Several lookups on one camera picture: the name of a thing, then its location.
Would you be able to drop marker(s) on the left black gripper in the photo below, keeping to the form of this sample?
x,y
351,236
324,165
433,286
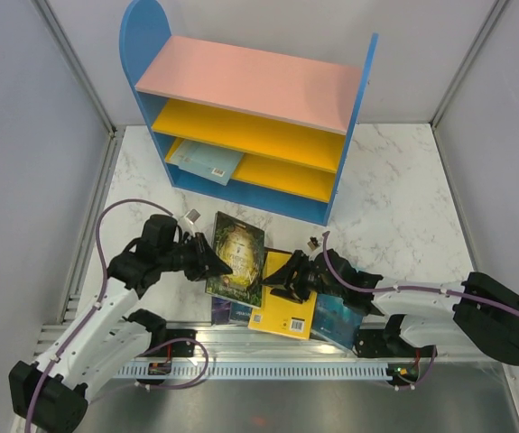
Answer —
x,y
207,262

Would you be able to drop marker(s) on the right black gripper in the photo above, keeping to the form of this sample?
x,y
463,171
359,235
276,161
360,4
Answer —
x,y
298,262

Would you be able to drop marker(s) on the green forest cover book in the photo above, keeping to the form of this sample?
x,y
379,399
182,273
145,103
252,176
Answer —
x,y
241,246

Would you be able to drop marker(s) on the yellow book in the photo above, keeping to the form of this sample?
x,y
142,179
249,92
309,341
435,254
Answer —
x,y
283,317

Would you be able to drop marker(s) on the light blue book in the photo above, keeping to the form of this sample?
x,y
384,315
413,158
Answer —
x,y
205,161

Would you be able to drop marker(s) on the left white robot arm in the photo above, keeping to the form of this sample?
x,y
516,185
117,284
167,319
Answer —
x,y
54,391

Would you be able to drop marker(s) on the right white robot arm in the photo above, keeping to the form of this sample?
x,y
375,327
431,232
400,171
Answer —
x,y
476,316

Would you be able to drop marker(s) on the purple Robinson Crusoe book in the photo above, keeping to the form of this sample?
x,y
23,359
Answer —
x,y
220,311

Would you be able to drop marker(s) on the dark blue starry book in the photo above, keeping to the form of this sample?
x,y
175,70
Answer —
x,y
239,314

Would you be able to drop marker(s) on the blue ocean cover book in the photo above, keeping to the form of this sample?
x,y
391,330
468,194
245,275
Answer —
x,y
334,322

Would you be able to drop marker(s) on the blue pink yellow bookshelf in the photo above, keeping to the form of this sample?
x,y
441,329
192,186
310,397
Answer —
x,y
291,118

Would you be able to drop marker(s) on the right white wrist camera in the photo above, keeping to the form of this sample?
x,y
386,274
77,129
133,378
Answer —
x,y
314,243

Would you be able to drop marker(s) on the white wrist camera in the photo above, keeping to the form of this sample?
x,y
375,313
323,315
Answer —
x,y
191,217
314,243

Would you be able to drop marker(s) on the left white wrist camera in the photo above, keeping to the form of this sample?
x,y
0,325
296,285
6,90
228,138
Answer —
x,y
191,217

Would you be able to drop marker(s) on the aluminium mounting rail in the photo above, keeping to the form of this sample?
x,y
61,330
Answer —
x,y
238,343

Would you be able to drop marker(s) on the white slotted cable duct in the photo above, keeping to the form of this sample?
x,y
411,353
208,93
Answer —
x,y
221,370

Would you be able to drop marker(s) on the left aluminium corner post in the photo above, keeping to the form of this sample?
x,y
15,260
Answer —
x,y
52,23

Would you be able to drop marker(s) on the aluminium corner post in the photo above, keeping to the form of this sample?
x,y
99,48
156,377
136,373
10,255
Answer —
x,y
52,23
478,43

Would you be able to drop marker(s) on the right aluminium corner post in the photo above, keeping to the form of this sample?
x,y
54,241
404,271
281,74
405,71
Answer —
x,y
478,43

